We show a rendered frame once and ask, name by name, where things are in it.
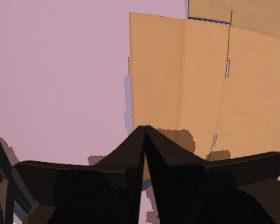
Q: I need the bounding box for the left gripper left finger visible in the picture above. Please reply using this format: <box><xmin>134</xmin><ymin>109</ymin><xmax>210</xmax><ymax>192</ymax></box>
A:
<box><xmin>11</xmin><ymin>125</ymin><xmax>145</xmax><ymax>224</ymax></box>

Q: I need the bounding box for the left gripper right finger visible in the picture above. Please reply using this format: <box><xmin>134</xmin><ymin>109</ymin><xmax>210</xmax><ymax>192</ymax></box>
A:
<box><xmin>145</xmin><ymin>125</ymin><xmax>280</xmax><ymax>224</ymax></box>

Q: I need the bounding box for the brown cardboard blank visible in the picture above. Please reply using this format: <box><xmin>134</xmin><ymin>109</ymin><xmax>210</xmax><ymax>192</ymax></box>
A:
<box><xmin>128</xmin><ymin>0</ymin><xmax>280</xmax><ymax>161</ymax></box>

